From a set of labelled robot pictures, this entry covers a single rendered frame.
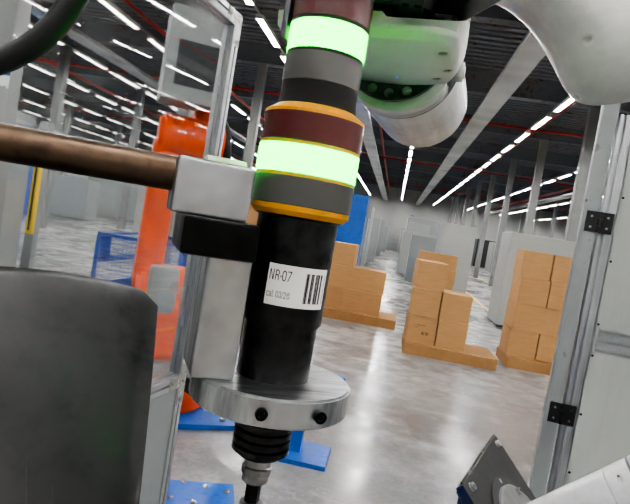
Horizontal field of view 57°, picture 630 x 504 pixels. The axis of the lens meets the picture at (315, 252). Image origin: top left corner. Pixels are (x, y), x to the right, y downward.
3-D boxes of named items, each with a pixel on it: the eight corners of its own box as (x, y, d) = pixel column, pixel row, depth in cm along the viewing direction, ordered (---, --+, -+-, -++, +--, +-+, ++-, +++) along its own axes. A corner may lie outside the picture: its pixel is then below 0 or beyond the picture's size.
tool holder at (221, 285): (141, 425, 21) (184, 150, 20) (137, 367, 27) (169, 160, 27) (371, 435, 23) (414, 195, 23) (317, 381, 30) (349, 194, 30)
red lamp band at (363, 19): (304, 6, 23) (309, -26, 23) (282, 28, 26) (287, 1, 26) (381, 29, 24) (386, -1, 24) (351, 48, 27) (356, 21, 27)
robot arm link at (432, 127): (450, -22, 42) (471, 104, 41) (458, 41, 54) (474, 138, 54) (337, 9, 44) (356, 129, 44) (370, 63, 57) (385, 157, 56)
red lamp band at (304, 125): (273, 133, 22) (278, 102, 22) (250, 142, 26) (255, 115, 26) (376, 155, 24) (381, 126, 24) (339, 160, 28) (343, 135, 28)
